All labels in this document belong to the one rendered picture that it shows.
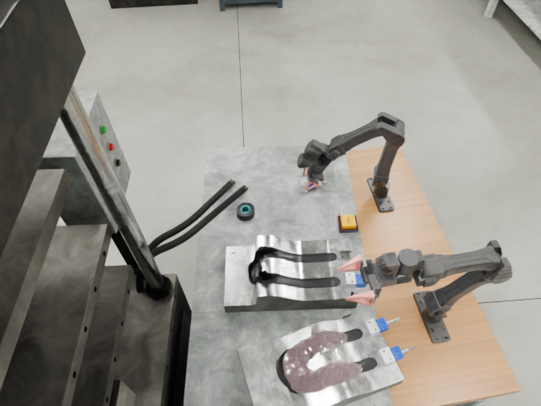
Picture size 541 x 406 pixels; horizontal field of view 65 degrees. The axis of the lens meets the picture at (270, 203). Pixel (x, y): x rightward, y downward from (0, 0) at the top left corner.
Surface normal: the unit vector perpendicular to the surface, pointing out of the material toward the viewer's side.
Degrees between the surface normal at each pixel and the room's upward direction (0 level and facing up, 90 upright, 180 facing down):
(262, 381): 0
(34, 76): 90
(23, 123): 90
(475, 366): 0
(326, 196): 0
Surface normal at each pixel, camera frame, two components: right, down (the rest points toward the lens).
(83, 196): 0.03, 0.79
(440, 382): -0.02, -0.61
